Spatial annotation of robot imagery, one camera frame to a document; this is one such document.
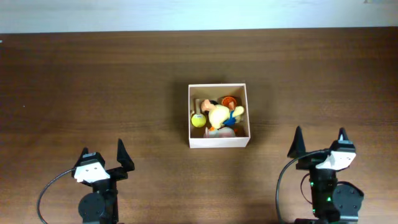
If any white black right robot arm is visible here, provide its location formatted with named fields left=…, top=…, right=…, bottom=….
left=287, top=126, right=364, bottom=224

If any pink duck toy with hat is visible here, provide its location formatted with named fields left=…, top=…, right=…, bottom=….
left=203, top=127, right=236, bottom=138

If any black round perforated puck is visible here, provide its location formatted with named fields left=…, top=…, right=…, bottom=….
left=210, top=100, right=219, bottom=105

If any open beige cardboard box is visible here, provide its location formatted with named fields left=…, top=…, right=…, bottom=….
left=188, top=83, right=251, bottom=148

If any yellow wooden rattle drum toy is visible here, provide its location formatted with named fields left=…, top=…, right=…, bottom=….
left=190, top=99, right=206, bottom=128

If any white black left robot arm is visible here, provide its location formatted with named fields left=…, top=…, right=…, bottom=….
left=72, top=139, right=135, bottom=224

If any orange round perforated puck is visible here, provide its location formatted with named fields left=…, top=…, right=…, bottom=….
left=221, top=96, right=237, bottom=107

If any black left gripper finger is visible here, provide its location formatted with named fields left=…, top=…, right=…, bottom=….
left=75, top=147, right=103, bottom=167
left=117, top=139, right=135, bottom=172

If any yellow plush duck blue vest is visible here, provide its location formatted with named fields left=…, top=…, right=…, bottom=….
left=201, top=100, right=245, bottom=131

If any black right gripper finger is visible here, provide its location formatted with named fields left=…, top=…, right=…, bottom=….
left=287, top=126, right=306, bottom=159
left=330, top=128, right=355, bottom=153

